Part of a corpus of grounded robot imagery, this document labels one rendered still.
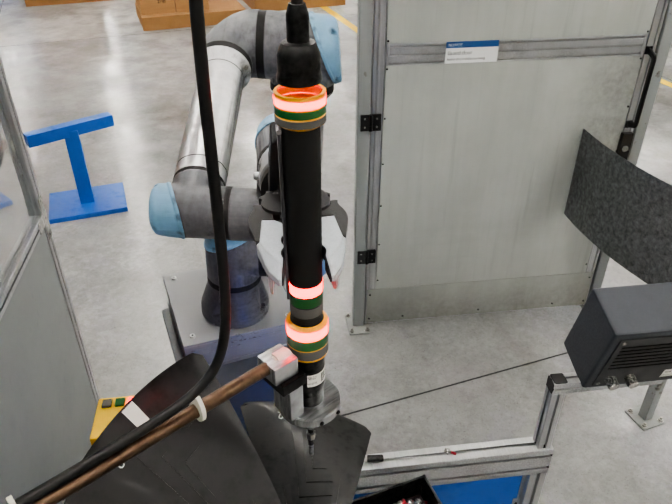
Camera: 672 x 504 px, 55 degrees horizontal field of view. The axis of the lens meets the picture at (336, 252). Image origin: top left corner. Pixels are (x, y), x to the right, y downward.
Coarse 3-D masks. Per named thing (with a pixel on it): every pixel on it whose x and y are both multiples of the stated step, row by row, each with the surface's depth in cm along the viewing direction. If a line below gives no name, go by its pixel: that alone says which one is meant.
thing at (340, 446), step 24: (264, 408) 106; (264, 432) 102; (288, 432) 103; (336, 432) 105; (360, 432) 108; (264, 456) 98; (288, 456) 98; (312, 456) 98; (336, 456) 100; (360, 456) 102; (288, 480) 94; (312, 480) 94; (336, 480) 95
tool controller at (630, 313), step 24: (600, 288) 122; (624, 288) 122; (648, 288) 122; (600, 312) 119; (624, 312) 118; (648, 312) 118; (576, 336) 129; (600, 336) 120; (624, 336) 115; (648, 336) 116; (576, 360) 130; (600, 360) 121; (624, 360) 121; (648, 360) 122; (600, 384) 127
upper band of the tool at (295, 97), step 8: (280, 88) 54; (288, 88) 54; (296, 88) 54; (304, 88) 54; (312, 88) 54; (320, 88) 54; (280, 96) 51; (288, 96) 55; (296, 96) 55; (304, 96) 55; (312, 96) 51; (320, 96) 51; (296, 112) 51; (304, 112) 51; (288, 120) 52; (312, 120) 52
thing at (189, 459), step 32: (160, 384) 75; (192, 384) 77; (224, 416) 78; (96, 448) 68; (160, 448) 72; (192, 448) 74; (224, 448) 76; (96, 480) 68; (128, 480) 70; (160, 480) 72; (192, 480) 73; (224, 480) 75; (256, 480) 77
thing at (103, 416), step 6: (126, 396) 123; (132, 396) 123; (114, 402) 122; (126, 402) 122; (102, 408) 121; (108, 408) 121; (114, 408) 121; (120, 408) 121; (96, 414) 120; (102, 414) 119; (108, 414) 119; (114, 414) 119; (96, 420) 118; (102, 420) 118; (108, 420) 118; (96, 426) 117; (102, 426) 117; (96, 432) 116; (90, 438) 115; (96, 438) 115
